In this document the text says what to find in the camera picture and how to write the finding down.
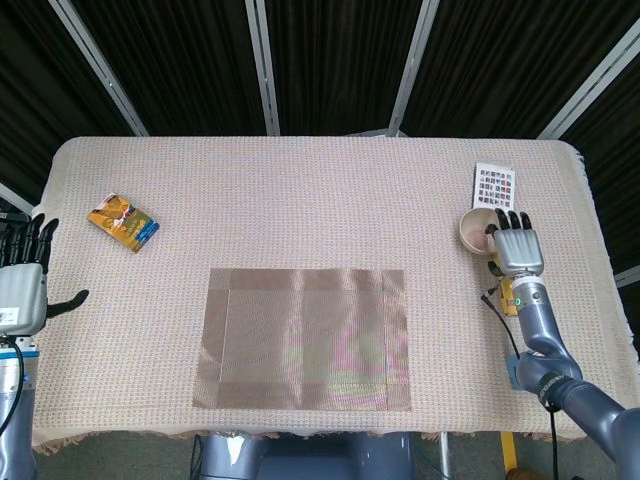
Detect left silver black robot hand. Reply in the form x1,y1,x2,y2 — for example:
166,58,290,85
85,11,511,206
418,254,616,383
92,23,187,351
0,213,90,336

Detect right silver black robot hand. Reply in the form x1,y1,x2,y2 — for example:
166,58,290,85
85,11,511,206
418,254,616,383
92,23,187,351
483,208,546,277

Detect pink bowl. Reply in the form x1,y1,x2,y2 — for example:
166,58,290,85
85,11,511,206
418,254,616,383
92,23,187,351
459,208,501,257

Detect brown woven placemat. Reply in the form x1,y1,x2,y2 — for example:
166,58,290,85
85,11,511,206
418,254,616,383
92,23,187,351
191,268,413,412

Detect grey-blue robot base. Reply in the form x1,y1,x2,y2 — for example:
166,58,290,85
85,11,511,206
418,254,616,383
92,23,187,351
197,432,416,480

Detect yellow snack box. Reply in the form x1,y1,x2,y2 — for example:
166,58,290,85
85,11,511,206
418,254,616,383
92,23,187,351
499,279,521,317

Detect white box with picture grid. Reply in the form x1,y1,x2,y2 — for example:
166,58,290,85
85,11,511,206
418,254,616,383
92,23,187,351
472,162,517,214

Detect black equipment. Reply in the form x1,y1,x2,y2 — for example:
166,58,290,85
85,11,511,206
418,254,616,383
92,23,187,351
0,197,31,236

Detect blue box with round lid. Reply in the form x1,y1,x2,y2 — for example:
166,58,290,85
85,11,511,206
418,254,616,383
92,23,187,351
504,352,526,391

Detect orange snack box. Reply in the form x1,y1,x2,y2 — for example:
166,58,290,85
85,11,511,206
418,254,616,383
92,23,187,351
86,192,160,254

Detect yellow pole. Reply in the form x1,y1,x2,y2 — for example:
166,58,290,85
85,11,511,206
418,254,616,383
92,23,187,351
501,432,517,474

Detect beige woven tablecloth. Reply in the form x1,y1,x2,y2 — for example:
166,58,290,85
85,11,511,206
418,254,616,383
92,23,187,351
0,135,634,457

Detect dark pleated curtain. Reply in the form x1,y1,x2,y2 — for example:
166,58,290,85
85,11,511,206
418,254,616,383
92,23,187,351
0,0,640,281

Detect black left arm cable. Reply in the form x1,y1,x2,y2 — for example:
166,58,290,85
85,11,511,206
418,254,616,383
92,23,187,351
0,339,25,436

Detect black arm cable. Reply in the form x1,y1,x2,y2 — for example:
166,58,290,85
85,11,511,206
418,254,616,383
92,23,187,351
0,339,25,436
480,284,561,480

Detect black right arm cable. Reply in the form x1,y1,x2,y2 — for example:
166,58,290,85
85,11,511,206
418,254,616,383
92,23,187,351
480,284,561,480

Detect thin blue cable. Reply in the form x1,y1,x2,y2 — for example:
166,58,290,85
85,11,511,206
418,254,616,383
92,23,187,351
414,439,441,480

